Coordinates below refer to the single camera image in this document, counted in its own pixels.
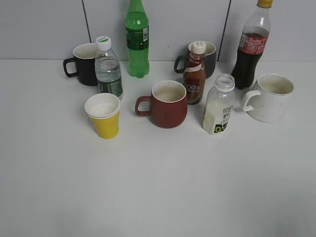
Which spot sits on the brown coffee drink bottle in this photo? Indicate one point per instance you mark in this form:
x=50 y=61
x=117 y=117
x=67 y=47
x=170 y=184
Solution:
x=194 y=75

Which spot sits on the dark grey ceramic mug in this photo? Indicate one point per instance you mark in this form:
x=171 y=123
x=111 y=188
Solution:
x=210 y=59

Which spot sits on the green soda bottle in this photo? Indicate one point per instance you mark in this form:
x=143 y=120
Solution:
x=137 y=38

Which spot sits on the red ceramic mug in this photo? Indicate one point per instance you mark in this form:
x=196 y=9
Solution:
x=166 y=106

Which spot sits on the white ceramic mug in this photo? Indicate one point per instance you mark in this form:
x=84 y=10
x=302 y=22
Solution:
x=268 y=100

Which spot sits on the clear water bottle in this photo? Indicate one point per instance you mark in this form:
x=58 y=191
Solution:
x=107 y=68

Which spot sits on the black ceramic mug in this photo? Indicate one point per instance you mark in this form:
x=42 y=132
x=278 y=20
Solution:
x=84 y=60

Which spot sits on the cola bottle yellow cap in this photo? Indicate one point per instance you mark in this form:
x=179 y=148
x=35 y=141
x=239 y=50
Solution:
x=252 y=43

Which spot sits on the yellow paper cup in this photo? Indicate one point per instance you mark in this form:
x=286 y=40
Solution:
x=103 y=111

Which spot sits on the clear milk bottle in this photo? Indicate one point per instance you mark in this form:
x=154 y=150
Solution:
x=219 y=103

